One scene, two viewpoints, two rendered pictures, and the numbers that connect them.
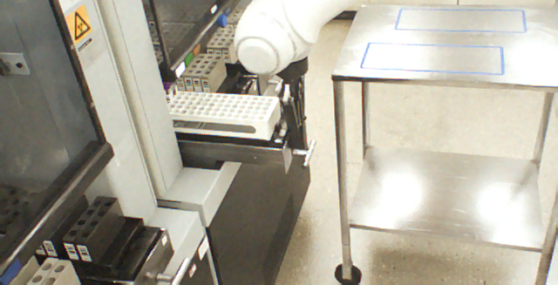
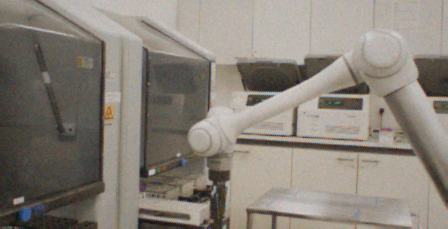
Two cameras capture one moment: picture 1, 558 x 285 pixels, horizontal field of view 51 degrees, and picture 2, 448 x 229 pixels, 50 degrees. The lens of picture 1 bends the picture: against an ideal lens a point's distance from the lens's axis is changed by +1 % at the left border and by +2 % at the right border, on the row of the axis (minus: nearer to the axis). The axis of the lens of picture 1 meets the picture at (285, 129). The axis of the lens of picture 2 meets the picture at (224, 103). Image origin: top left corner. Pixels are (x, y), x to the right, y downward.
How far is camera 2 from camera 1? 0.62 m
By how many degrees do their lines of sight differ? 33
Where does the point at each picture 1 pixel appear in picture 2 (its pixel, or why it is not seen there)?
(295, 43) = (221, 138)
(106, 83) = (111, 152)
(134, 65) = (127, 154)
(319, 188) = not seen: outside the picture
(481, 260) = not seen: outside the picture
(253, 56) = (197, 139)
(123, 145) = (109, 195)
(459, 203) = not seen: outside the picture
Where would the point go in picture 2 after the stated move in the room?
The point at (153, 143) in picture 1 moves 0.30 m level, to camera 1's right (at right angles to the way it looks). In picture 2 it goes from (125, 209) to (217, 212)
